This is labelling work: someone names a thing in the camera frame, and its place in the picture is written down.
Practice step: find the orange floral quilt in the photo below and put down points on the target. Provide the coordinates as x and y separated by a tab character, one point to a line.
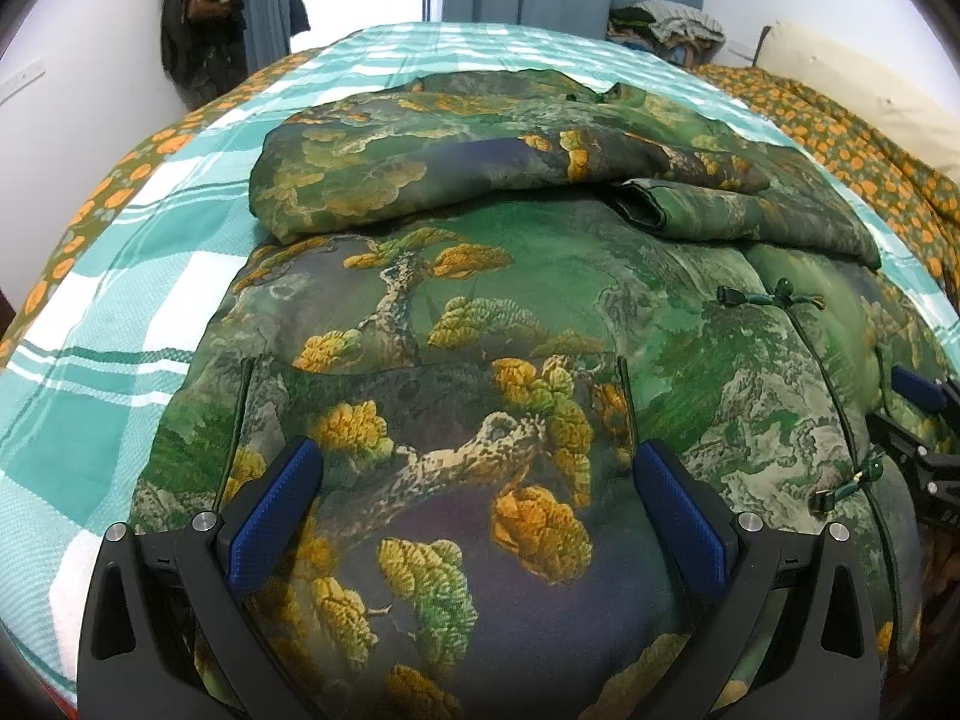
862	157

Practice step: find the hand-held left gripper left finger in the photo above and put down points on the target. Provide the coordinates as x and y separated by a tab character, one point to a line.
270	510

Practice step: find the grey striped cloth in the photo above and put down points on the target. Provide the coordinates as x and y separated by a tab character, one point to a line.
686	19

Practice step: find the pile of dark clothes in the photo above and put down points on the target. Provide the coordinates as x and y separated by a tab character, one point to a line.
634	30

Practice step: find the dark coats on wall hook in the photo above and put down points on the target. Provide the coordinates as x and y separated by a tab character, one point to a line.
202	22

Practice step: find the teal checked blanket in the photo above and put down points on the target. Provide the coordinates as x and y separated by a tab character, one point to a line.
112	277

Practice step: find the black hanging garment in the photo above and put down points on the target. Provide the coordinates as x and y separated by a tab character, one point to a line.
298	11

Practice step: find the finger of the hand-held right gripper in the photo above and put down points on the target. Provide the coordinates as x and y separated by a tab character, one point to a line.
892	435
919	390

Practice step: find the cream padded headboard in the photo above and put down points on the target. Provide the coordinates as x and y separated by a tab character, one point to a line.
862	75

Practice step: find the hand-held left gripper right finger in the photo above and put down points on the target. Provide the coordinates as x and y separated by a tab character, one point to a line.
686	517

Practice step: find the green landscape print padded jacket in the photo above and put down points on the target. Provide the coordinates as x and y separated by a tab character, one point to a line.
525	277

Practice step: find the white wall trunking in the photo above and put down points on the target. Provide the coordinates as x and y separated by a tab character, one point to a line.
19	82

